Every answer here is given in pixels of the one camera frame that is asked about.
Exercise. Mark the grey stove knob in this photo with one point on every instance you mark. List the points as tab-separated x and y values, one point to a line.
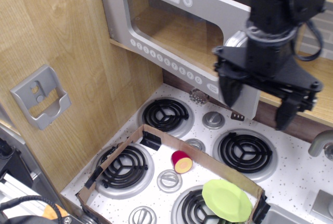
169	181
143	215
196	143
213	120

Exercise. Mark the grey wall phone holder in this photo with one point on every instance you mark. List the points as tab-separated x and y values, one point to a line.
36	88

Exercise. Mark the back right black burner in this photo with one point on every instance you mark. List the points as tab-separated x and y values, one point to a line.
245	152

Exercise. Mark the grey stove knob front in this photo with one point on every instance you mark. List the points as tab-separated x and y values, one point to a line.
143	215

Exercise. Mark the green toy plate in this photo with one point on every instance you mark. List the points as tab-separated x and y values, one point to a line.
227	200

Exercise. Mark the red yellow toy fruit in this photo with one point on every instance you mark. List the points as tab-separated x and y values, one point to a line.
181	161

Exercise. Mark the grey stove knob center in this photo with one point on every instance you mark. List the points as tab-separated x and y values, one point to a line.
169	181

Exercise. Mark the brown cardboard box frame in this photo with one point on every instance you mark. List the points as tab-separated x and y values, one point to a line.
153	177

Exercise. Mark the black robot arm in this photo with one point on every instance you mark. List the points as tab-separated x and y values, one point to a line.
280	20

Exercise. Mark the front right black burner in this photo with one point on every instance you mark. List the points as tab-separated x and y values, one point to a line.
193	209

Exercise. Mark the grey toy faucet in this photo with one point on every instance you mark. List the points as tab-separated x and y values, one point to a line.
322	142

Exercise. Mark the black burner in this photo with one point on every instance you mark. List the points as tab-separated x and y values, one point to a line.
128	169
165	114
245	152
193	209

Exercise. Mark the orange object bottom left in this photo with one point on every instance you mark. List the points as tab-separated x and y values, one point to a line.
49	212

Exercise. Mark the grey stove knob middle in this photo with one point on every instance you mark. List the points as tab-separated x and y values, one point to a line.
196	143

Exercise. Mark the front left black burner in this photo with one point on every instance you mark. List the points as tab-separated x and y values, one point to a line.
128	169

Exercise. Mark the grey toy microwave door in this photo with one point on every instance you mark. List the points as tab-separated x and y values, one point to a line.
178	35

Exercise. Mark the hanging metal spatula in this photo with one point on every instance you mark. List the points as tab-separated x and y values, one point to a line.
237	116

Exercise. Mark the grey toy sink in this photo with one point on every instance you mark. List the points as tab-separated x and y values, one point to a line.
317	208

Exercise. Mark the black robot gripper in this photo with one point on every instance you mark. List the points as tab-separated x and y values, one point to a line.
270	67

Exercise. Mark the back left black burner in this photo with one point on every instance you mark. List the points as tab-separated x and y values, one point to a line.
165	114

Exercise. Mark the grey stove knob back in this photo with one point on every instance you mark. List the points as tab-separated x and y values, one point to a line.
213	120

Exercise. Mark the hanging metal strainer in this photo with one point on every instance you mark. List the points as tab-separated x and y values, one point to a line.
199	97

